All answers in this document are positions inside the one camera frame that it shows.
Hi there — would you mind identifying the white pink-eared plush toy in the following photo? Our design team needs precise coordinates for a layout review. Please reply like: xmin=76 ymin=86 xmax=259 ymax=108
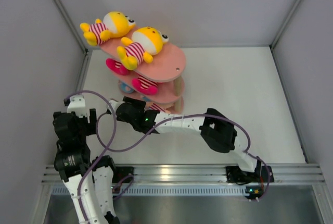
xmin=132 ymin=76 xmax=159 ymax=95

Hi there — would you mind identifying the pink plush striped shirt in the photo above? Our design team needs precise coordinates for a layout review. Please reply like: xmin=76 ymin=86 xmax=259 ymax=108
xmin=106 ymin=58 xmax=130 ymax=76

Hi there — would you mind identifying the yellow plush striped shirt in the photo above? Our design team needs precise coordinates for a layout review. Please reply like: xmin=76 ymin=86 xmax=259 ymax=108
xmin=117 ymin=27 xmax=169 ymax=70

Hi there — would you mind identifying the peach-faced boy plush doll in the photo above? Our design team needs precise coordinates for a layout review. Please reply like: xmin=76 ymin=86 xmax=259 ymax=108
xmin=140 ymin=95 xmax=151 ymax=103

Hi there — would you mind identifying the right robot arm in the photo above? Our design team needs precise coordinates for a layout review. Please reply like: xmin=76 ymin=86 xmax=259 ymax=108
xmin=109 ymin=97 xmax=262 ymax=181

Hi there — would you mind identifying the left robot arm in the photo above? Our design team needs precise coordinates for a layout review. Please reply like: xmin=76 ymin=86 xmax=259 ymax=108
xmin=53 ymin=109 xmax=120 ymax=223

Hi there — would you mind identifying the blue plush under shelf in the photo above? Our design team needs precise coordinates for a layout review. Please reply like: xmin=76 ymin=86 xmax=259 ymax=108
xmin=118 ymin=81 xmax=135 ymax=94

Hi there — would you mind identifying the pink three-tier wooden shelf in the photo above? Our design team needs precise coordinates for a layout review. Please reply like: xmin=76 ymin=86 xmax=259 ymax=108
xmin=113 ymin=43 xmax=186 ymax=114

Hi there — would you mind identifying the large yellow plush on shelf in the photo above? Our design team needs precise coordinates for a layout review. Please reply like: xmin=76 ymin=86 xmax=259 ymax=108
xmin=80 ymin=11 xmax=136 ymax=46

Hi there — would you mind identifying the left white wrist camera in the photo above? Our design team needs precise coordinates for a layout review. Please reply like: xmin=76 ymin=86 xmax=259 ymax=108
xmin=67 ymin=95 xmax=87 ymax=118

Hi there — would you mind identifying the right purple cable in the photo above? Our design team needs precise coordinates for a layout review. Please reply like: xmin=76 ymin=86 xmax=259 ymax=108
xmin=95 ymin=111 xmax=271 ymax=203

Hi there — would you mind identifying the purple cable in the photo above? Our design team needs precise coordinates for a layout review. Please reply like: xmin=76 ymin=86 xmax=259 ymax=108
xmin=63 ymin=90 xmax=135 ymax=224
xmin=95 ymin=111 xmax=271 ymax=203

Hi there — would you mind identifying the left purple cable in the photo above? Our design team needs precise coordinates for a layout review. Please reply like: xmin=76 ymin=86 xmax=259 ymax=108
xmin=63 ymin=90 xmax=135 ymax=224

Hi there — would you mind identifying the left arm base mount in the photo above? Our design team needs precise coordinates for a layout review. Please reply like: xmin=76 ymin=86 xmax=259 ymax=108
xmin=112 ymin=166 xmax=134 ymax=184

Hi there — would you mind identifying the aluminium front rail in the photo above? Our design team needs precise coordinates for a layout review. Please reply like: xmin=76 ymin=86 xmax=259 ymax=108
xmin=41 ymin=163 xmax=325 ymax=183

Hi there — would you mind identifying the slotted grey cable duct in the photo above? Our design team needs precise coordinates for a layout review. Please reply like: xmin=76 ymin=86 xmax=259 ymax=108
xmin=52 ymin=184 xmax=250 ymax=196

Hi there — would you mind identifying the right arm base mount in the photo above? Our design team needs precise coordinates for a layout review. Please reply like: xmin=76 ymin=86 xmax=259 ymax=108
xmin=225 ymin=165 xmax=275 ymax=184

